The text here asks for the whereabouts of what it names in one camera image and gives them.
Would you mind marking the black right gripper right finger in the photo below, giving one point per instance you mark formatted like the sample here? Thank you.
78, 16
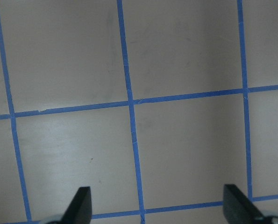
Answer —
238, 209

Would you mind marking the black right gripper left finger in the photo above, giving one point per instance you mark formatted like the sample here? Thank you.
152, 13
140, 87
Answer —
79, 210

